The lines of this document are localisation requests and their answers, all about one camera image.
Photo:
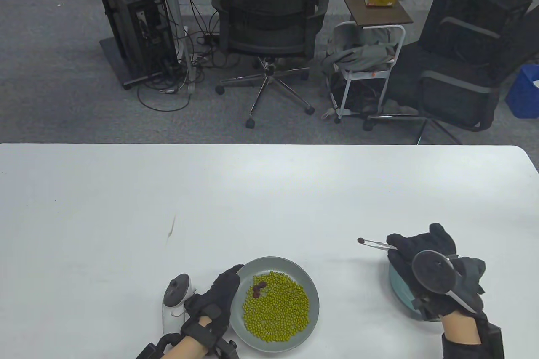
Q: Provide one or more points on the person's left hand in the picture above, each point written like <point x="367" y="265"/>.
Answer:
<point x="220" y="293"/>

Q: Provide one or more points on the person's right hand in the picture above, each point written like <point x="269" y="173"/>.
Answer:
<point x="421" y="243"/>

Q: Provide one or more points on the metal tweezers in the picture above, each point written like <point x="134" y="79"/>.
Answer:
<point x="374" y="243"/>

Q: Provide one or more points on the teal plate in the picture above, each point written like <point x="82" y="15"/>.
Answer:
<point x="398" y="289"/>

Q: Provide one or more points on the grey plate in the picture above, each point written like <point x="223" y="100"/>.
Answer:
<point x="273" y="263"/>

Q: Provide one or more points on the pile of green beans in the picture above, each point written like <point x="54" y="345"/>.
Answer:
<point x="278" y="315"/>

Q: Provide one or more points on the person's left forearm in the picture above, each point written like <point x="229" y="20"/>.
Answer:
<point x="187" y="349"/>

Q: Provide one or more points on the person's right forearm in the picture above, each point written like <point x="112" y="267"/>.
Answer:
<point x="461" y="329"/>

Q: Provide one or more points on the grey shoe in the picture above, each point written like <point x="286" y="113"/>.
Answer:
<point x="400" y="108"/>

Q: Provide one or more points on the black padded office chair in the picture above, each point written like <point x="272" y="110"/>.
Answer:
<point x="454" y="98"/>

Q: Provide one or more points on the blue plastic bin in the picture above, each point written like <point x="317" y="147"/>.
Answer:
<point x="524" y="94"/>

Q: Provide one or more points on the grey jacket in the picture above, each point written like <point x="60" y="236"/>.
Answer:
<point x="362" y="56"/>

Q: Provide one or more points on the brown top side table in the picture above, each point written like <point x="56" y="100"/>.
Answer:
<point x="370" y="14"/>

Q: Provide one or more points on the black power strip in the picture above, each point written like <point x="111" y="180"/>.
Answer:
<point x="208" y="40"/>

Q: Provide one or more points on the black mesh office chair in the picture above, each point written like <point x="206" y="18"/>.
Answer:
<point x="267" y="1"/>

